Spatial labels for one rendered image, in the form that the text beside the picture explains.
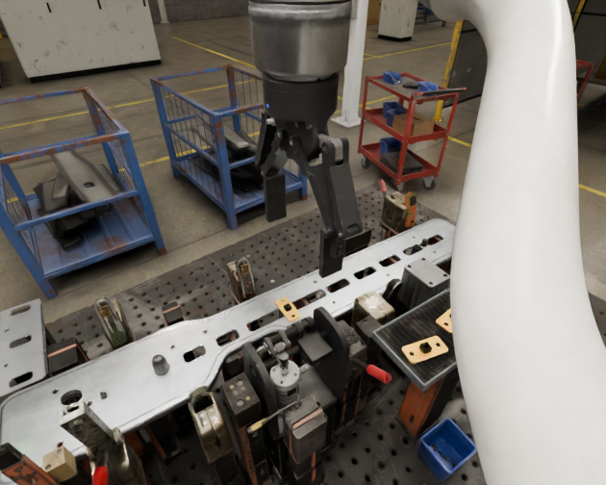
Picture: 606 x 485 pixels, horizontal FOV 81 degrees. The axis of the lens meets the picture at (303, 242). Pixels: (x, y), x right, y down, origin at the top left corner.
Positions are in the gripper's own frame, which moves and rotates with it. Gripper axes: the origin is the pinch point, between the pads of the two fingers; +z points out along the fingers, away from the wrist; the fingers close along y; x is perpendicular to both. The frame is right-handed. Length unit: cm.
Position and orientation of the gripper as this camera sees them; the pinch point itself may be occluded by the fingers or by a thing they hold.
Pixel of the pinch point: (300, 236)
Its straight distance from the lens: 47.1
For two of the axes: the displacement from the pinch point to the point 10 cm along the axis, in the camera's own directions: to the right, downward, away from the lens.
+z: 0.0, 7.8, 6.3
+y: -5.3, -5.3, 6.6
